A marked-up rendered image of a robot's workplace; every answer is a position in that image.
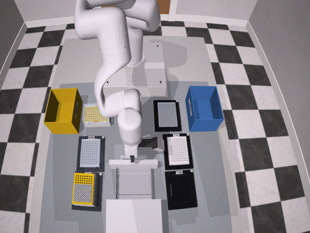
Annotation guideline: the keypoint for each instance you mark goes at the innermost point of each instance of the blue open-top bin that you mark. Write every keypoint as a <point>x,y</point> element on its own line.
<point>204,111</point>

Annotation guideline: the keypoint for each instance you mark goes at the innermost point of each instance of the yellow open-top box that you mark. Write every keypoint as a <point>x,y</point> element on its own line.
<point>63,112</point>

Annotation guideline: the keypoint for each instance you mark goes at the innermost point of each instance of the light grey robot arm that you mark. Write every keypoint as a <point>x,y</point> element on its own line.
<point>119,31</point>

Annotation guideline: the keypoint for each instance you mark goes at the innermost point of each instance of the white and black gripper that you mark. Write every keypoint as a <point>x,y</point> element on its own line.
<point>131,151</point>

